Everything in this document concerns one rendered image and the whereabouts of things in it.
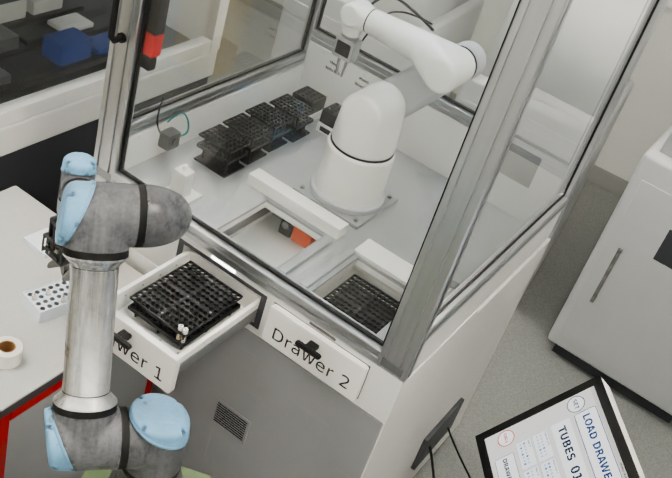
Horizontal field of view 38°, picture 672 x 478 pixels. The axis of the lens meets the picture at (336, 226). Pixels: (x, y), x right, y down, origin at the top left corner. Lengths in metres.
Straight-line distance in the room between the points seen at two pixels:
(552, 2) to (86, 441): 1.15
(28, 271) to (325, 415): 0.85
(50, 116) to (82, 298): 1.30
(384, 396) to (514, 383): 1.64
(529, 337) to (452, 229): 2.19
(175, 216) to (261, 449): 1.10
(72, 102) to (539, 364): 2.15
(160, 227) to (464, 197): 0.63
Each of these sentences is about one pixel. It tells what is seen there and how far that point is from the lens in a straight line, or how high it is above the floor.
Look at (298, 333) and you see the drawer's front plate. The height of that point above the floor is 0.90.
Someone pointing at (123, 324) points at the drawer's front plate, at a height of 0.92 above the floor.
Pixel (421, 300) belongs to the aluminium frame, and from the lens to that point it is 2.15.
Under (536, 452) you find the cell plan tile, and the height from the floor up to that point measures 1.06.
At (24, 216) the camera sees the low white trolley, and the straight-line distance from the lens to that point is 2.80.
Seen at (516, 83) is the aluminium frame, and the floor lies 1.74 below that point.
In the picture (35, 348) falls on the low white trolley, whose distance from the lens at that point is 2.42.
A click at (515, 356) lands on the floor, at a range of 4.06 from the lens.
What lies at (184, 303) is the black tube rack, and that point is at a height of 0.90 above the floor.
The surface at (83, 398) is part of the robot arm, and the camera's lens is 1.82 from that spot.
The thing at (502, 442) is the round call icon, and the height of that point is 1.01.
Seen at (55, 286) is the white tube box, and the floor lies 0.80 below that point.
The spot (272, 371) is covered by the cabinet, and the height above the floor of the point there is 0.72.
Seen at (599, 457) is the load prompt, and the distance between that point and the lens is 2.05.
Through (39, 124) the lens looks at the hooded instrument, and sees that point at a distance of 2.99.
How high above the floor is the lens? 2.47
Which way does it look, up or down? 34 degrees down
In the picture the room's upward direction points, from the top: 18 degrees clockwise
